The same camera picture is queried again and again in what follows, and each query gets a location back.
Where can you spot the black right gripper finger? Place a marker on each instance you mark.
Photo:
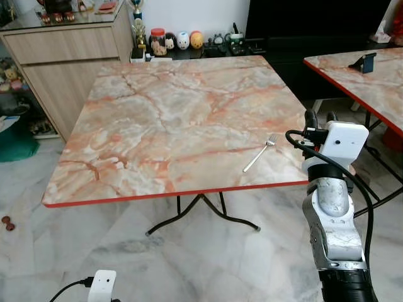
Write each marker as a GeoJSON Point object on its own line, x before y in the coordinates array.
{"type": "Point", "coordinates": [310, 119]}
{"type": "Point", "coordinates": [332, 117]}

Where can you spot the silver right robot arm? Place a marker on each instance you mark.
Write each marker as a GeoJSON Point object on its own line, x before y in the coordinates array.
{"type": "Point", "coordinates": [334, 233]}

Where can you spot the black metal table legs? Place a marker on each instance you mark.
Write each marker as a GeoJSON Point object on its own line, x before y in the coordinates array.
{"type": "Point", "coordinates": [381, 189]}
{"type": "Point", "coordinates": [189, 214]}

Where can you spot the pink tissue pack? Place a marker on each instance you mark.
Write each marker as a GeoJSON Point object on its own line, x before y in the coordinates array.
{"type": "Point", "coordinates": [381, 34]}

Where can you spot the black television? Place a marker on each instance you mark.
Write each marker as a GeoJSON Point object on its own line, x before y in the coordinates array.
{"type": "Point", "coordinates": [315, 17]}

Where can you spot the black green desk gadget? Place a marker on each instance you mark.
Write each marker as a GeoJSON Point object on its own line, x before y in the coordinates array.
{"type": "Point", "coordinates": [236, 41]}

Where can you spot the red ornament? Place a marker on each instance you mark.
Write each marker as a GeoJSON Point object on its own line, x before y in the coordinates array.
{"type": "Point", "coordinates": [397, 25]}

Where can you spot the small grey figurine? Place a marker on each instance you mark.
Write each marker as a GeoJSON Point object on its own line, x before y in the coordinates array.
{"type": "Point", "coordinates": [218, 39]}

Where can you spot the yellow orange round figurine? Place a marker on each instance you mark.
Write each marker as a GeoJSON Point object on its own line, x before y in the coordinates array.
{"type": "Point", "coordinates": [196, 40]}

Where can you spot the white round figurine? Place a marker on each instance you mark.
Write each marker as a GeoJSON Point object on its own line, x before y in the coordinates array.
{"type": "Point", "coordinates": [182, 41]}

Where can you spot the black round figurine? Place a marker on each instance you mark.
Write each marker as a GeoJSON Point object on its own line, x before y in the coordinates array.
{"type": "Point", "coordinates": [170, 43]}

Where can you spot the red lid snack jar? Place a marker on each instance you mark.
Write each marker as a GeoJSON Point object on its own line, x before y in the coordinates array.
{"type": "Point", "coordinates": [157, 43]}

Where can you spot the gold trophy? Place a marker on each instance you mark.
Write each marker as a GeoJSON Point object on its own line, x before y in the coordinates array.
{"type": "Point", "coordinates": [137, 28]}

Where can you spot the small red tray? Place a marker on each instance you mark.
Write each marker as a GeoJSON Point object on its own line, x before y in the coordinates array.
{"type": "Point", "coordinates": [107, 6]}

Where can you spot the light wooden cabinet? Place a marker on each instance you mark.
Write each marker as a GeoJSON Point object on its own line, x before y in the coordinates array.
{"type": "Point", "coordinates": [69, 69]}

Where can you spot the dark brown figurine set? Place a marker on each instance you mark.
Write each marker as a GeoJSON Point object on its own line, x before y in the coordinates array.
{"type": "Point", "coordinates": [56, 9]}

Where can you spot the green bag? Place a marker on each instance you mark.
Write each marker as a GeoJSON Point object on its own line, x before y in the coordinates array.
{"type": "Point", "coordinates": [16, 145]}

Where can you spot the stuffed toy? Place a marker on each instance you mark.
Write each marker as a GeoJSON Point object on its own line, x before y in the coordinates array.
{"type": "Point", "coordinates": [10, 75]}

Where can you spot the small brown floor object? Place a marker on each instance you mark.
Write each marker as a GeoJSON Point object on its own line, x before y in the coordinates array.
{"type": "Point", "coordinates": [7, 223]}

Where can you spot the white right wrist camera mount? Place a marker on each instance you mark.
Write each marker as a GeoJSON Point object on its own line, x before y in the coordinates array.
{"type": "Point", "coordinates": [345, 141]}

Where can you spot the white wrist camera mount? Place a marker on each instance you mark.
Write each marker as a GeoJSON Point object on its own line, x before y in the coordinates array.
{"type": "Point", "coordinates": [345, 141]}
{"type": "Point", "coordinates": [102, 286]}

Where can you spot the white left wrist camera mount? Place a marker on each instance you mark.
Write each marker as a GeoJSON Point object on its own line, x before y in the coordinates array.
{"type": "Point", "coordinates": [102, 286]}

